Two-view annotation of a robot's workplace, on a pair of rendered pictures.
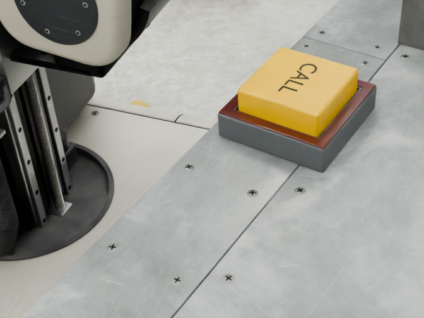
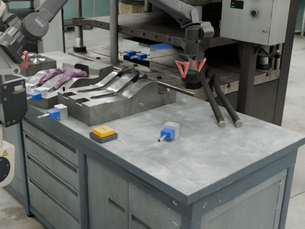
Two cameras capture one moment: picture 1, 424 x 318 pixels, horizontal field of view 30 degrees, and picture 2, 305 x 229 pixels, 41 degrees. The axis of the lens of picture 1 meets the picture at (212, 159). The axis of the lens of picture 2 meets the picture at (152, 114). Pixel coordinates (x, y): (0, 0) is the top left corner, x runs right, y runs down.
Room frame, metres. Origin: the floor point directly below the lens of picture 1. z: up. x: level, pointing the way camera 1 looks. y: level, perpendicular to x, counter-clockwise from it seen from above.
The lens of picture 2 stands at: (-0.07, 1.33, 1.46)
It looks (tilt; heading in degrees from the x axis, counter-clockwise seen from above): 21 degrees down; 282
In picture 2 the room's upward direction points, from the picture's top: 1 degrees clockwise
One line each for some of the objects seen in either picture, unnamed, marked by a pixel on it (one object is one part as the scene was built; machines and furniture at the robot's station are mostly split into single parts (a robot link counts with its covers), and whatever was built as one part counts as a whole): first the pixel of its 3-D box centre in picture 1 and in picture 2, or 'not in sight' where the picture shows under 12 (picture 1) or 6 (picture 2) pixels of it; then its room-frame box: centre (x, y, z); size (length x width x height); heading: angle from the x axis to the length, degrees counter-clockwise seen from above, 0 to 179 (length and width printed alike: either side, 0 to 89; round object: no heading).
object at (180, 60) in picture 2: not in sight; (186, 66); (0.16, -0.35, 1.04); 0.07 x 0.07 x 0.09; 54
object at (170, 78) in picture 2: not in sight; (167, 62); (0.45, -1.49, 0.76); 1.30 x 0.84 x 0.07; 144
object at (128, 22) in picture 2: not in sight; (169, 35); (0.44, -1.49, 0.96); 1.29 x 0.83 x 0.18; 144
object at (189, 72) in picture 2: not in sight; (189, 76); (0.15, -0.38, 0.99); 0.08 x 0.08 x 0.04
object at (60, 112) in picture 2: not in sight; (51, 114); (0.71, -0.18, 0.83); 0.13 x 0.05 x 0.05; 54
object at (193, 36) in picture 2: not in sight; (193, 33); (0.14, -0.38, 1.17); 0.07 x 0.06 x 0.07; 48
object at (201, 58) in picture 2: not in sight; (194, 64); (0.13, -0.40, 1.04); 0.07 x 0.07 x 0.09; 54
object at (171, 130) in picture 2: not in sight; (166, 134); (0.19, -0.10, 0.83); 0.13 x 0.05 x 0.05; 76
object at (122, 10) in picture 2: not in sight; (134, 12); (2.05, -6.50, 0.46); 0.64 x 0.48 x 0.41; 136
